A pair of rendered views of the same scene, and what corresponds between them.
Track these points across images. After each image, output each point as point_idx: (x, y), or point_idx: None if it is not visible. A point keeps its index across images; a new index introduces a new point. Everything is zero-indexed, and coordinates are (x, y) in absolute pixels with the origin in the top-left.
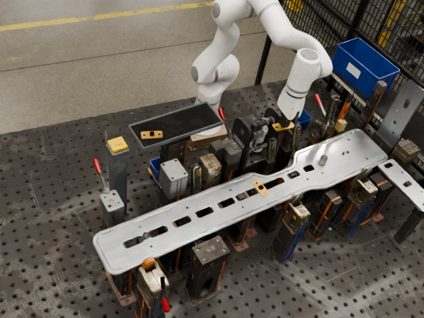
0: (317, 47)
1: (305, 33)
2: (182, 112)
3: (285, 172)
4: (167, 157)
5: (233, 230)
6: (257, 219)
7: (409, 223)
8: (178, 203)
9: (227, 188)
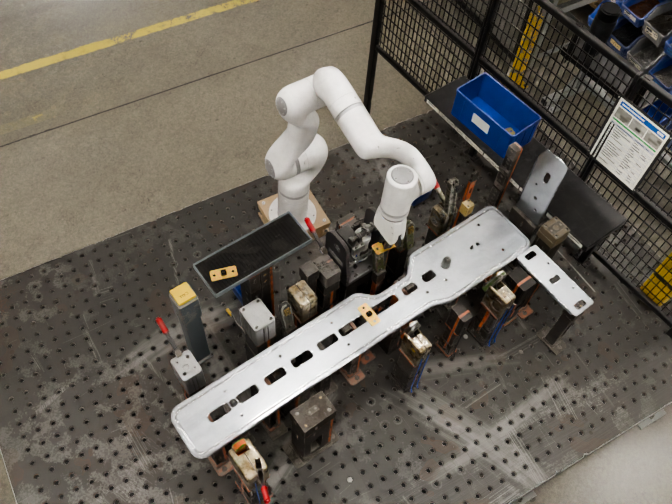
0: (414, 157)
1: (396, 141)
2: (258, 233)
3: (399, 286)
4: (248, 288)
5: None
6: None
7: (562, 325)
8: (268, 352)
9: (327, 321)
